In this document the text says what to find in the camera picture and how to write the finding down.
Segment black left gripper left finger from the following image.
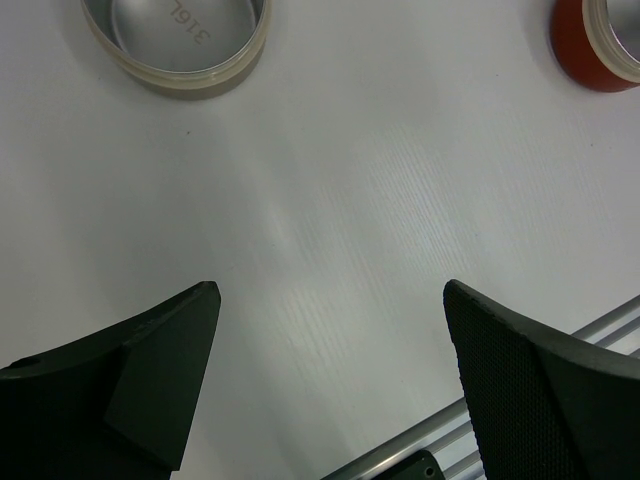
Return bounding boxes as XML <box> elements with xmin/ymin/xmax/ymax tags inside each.
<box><xmin>1</xmin><ymin>281</ymin><xmax>221</xmax><ymax>479</ymax></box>

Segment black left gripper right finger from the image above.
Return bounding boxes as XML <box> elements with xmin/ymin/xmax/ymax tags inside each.
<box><xmin>443</xmin><ymin>280</ymin><xmax>639</xmax><ymax>479</ymax></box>

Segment taupe steel lunch bowl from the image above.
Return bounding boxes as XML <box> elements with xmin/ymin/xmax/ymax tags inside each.
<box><xmin>81</xmin><ymin>0</ymin><xmax>273</xmax><ymax>100</ymax></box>

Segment red steel lunch bowl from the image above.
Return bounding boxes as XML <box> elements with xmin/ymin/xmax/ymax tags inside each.
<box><xmin>549</xmin><ymin>0</ymin><xmax>639</xmax><ymax>93</ymax></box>

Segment aluminium front rail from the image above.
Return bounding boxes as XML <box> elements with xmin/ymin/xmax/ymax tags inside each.
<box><xmin>325</xmin><ymin>297</ymin><xmax>639</xmax><ymax>480</ymax></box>

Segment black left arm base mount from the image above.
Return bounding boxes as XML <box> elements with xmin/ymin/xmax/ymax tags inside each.
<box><xmin>374</xmin><ymin>449</ymin><xmax>445</xmax><ymax>480</ymax></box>

